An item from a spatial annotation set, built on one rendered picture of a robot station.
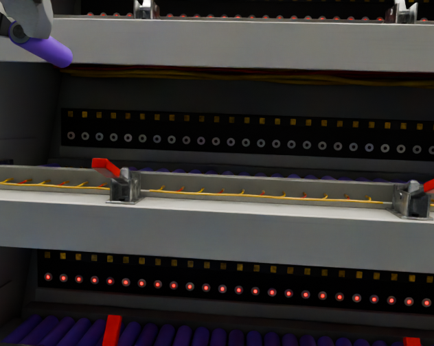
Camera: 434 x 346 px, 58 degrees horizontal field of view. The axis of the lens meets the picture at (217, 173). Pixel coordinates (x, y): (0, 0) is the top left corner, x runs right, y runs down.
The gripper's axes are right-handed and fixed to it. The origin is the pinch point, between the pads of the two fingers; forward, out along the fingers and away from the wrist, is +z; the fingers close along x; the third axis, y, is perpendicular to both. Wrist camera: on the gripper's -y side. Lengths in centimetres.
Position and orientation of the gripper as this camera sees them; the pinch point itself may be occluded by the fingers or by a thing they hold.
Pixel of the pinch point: (18, 33)
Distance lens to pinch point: 31.8
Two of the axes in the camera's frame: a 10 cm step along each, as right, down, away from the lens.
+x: -10.0, -0.5, 0.8
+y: 0.6, -9.7, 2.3
